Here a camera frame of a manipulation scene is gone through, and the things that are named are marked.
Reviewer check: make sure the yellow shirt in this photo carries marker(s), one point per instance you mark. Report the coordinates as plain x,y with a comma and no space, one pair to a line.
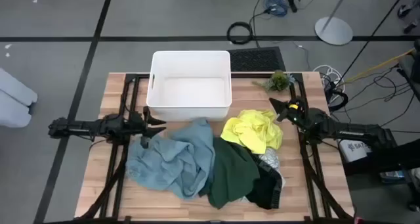
252,128

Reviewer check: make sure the dark green garment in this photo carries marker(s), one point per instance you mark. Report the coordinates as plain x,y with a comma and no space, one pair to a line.
229,174

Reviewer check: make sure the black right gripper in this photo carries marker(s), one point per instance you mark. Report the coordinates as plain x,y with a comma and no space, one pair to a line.
297,114

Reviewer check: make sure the small potted succulent plant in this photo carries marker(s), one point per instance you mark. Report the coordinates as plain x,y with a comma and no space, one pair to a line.
279,81

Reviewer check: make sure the black cart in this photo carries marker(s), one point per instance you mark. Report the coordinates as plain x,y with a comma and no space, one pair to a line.
393,161

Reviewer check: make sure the light blue denim jeans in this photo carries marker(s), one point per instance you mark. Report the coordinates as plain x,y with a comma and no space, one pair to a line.
177,158

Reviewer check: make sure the white printed box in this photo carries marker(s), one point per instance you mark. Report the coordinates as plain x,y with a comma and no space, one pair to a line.
352,151

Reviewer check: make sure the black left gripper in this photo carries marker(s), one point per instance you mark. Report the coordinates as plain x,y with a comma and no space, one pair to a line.
139,127

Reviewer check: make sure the thin black pole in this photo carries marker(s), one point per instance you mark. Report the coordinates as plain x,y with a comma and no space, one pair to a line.
374,31

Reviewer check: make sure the black rubber floor mat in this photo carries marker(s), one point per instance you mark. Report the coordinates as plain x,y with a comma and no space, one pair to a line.
257,59

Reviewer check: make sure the white leaf-patterned garment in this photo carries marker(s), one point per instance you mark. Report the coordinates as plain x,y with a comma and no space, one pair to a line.
270,158

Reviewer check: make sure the black caster wheel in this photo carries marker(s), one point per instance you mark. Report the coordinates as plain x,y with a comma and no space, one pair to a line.
411,27
404,11

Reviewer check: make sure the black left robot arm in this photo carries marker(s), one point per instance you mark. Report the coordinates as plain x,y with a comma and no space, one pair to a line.
82,127

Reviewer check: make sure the round grey stand base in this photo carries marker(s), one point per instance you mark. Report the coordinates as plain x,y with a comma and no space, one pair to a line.
333,31

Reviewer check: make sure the white plastic laundry basket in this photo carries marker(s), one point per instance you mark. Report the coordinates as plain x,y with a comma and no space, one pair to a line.
188,86

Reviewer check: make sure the black garment with ribbed trim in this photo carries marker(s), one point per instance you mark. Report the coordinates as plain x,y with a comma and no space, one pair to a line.
267,191

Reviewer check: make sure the grey stand pole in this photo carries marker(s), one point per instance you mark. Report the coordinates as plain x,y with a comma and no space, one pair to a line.
338,7

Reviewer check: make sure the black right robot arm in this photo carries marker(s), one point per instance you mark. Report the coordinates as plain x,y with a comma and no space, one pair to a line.
354,132

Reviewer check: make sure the light grey padded seat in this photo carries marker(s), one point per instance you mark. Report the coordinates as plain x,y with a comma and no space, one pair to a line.
14,99

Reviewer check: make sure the black power strip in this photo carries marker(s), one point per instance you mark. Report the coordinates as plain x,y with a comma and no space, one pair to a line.
292,3

